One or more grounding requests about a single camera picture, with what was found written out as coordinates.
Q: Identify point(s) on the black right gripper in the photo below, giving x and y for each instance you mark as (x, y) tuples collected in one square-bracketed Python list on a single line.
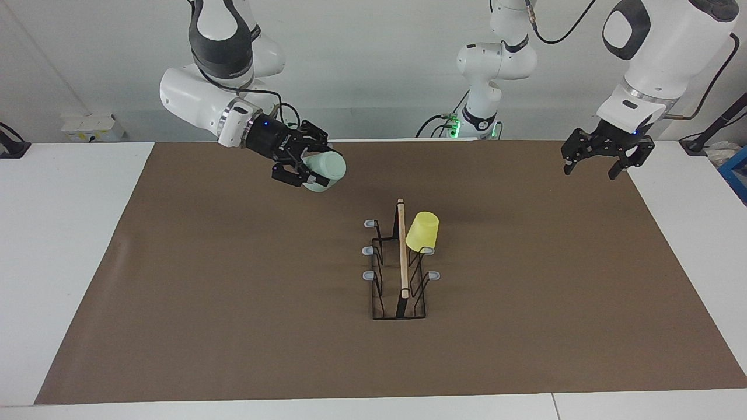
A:
[(271, 140)]

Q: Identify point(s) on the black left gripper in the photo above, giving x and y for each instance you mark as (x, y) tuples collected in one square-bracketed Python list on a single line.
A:
[(610, 141)]

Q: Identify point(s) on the pale green plastic cup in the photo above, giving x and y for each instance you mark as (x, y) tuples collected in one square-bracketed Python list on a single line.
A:
[(330, 166)]

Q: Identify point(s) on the yellow plastic cup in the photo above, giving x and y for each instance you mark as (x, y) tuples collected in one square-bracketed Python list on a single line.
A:
[(423, 230)]

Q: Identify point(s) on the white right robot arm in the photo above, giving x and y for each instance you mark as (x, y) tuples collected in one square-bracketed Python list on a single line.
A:
[(192, 99)]

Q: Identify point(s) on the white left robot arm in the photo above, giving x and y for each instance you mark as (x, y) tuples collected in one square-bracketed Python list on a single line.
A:
[(665, 52)]

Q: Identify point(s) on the crumpled clear plastic bag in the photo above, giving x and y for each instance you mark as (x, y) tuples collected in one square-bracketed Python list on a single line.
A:
[(721, 153)]

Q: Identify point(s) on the blue box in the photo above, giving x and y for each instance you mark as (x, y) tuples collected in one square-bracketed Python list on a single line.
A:
[(736, 175)]

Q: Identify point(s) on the brown table mat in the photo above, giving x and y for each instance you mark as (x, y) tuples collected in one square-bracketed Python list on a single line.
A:
[(292, 350)]

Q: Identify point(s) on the white power strip box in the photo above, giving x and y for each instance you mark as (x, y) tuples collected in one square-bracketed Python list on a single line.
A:
[(93, 128)]

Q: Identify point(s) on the black camera stand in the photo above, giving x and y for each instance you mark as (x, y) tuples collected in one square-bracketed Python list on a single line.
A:
[(697, 143)]

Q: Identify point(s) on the black clamp mount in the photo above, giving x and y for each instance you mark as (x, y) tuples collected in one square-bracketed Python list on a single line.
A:
[(11, 147)]

